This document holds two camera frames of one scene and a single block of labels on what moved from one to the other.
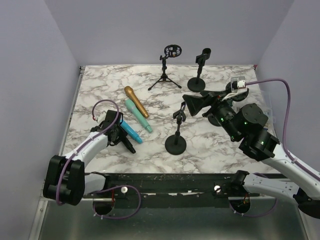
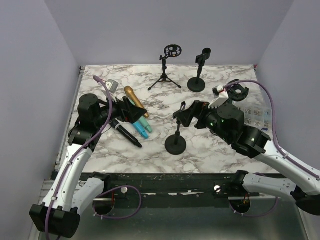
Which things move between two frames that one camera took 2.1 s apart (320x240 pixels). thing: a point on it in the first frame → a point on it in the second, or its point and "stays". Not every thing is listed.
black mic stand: (176, 145) stays
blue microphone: (130, 131) → (139, 126)
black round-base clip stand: (197, 84) stays
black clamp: (128, 144) → (114, 123)
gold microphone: (134, 99) stays
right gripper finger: (195, 104) → (184, 116)
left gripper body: (121, 133) → (117, 112)
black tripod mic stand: (170, 51) stays
